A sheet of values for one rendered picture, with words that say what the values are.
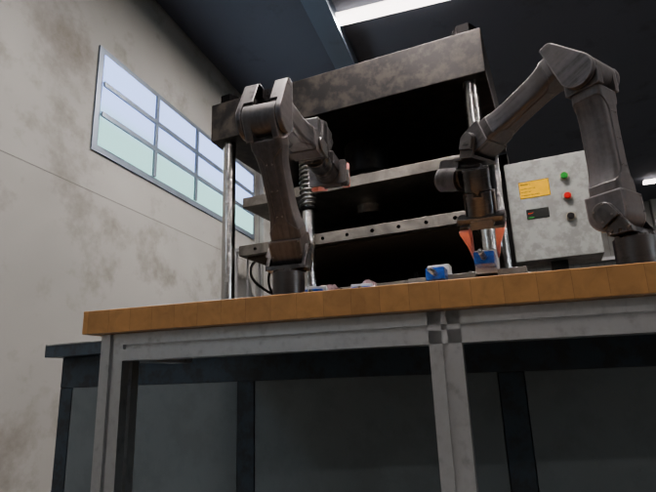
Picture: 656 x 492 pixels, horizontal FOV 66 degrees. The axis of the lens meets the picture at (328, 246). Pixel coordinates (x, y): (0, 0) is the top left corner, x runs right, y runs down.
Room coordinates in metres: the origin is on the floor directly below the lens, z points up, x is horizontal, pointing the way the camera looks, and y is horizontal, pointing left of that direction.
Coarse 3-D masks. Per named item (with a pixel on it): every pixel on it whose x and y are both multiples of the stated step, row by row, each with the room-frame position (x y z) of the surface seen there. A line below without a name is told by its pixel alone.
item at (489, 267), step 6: (474, 252) 1.08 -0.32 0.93; (480, 252) 1.04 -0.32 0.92; (486, 252) 1.07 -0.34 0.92; (492, 252) 1.07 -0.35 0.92; (474, 258) 1.08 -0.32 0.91; (480, 258) 1.08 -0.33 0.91; (486, 258) 1.07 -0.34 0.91; (492, 258) 1.07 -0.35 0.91; (498, 258) 1.11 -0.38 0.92; (474, 264) 1.08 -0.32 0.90; (480, 264) 1.08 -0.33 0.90; (486, 264) 1.08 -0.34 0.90; (492, 264) 1.08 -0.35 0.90; (498, 264) 1.10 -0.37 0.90; (480, 270) 1.11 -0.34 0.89; (486, 270) 1.11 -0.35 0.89; (492, 270) 1.10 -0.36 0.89; (480, 276) 1.14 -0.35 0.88
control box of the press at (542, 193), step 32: (544, 160) 1.83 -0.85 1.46; (576, 160) 1.79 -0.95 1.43; (512, 192) 1.88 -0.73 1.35; (544, 192) 1.84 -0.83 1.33; (576, 192) 1.80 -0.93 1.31; (512, 224) 1.89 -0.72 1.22; (544, 224) 1.85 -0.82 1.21; (576, 224) 1.80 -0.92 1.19; (544, 256) 1.85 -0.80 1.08; (576, 256) 1.82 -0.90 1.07
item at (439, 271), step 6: (444, 264) 1.15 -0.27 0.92; (426, 270) 1.13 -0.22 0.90; (432, 270) 1.08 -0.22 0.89; (438, 270) 1.11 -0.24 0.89; (444, 270) 1.11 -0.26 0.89; (450, 270) 1.16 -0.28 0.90; (426, 276) 1.13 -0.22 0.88; (432, 276) 1.12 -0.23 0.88; (438, 276) 1.11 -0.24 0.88; (444, 276) 1.11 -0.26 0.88
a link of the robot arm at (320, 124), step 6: (306, 120) 1.14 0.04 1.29; (312, 120) 1.13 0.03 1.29; (318, 120) 1.14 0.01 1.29; (318, 126) 1.14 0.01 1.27; (324, 126) 1.16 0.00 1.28; (324, 132) 1.16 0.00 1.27; (318, 138) 1.08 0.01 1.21; (324, 138) 1.16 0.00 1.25; (324, 144) 1.11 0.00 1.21; (324, 150) 1.10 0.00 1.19; (324, 156) 1.12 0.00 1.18
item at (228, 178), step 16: (464, 96) 1.83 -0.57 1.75; (480, 112) 1.81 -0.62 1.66; (224, 144) 2.28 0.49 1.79; (224, 160) 2.28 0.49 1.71; (224, 176) 2.28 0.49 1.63; (496, 176) 2.43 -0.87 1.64; (224, 192) 2.28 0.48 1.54; (496, 192) 2.43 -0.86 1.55; (224, 208) 2.27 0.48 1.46; (224, 224) 2.27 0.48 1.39; (224, 240) 2.27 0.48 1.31; (480, 240) 1.83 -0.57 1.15; (224, 256) 2.27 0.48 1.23; (224, 272) 2.27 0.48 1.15; (224, 288) 2.27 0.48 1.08
